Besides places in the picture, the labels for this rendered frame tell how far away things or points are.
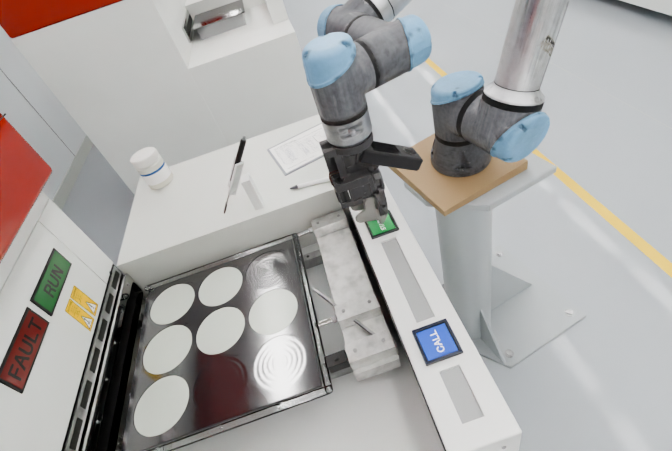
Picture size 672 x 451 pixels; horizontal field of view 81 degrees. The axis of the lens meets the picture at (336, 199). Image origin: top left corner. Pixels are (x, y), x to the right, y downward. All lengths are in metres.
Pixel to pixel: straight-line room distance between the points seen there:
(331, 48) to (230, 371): 0.56
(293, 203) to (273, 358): 0.33
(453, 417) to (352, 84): 0.46
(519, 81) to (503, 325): 1.11
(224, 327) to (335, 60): 0.54
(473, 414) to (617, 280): 1.42
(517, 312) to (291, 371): 1.20
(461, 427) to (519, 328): 1.17
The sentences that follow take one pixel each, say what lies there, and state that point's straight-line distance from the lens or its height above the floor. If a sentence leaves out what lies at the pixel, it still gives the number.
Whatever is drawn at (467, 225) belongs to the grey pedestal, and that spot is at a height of 0.67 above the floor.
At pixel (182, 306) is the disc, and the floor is 0.90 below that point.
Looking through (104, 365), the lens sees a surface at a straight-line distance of 0.89.
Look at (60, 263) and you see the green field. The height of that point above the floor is 1.10.
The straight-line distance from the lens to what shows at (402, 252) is 0.74.
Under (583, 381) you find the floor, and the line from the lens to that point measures 1.70.
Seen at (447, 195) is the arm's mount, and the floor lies 0.84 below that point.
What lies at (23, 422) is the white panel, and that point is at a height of 1.06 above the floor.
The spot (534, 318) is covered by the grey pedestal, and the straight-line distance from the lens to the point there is 1.77.
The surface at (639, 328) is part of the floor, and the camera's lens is 1.85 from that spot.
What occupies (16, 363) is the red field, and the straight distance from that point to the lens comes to 0.76.
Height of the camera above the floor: 1.53
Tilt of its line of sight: 41 degrees down
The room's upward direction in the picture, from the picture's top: 19 degrees counter-clockwise
